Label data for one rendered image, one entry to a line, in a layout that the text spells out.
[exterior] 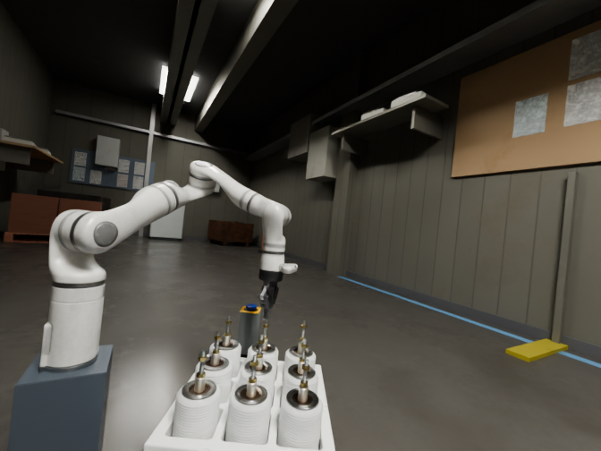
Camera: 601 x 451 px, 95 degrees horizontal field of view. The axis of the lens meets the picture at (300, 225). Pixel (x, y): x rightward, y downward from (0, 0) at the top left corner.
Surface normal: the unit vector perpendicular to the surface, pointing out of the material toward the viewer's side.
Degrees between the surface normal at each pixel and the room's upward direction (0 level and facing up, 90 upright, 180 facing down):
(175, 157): 90
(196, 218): 90
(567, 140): 90
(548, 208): 90
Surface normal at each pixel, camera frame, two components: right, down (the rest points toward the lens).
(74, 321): 0.58, 0.05
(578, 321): -0.87, -0.09
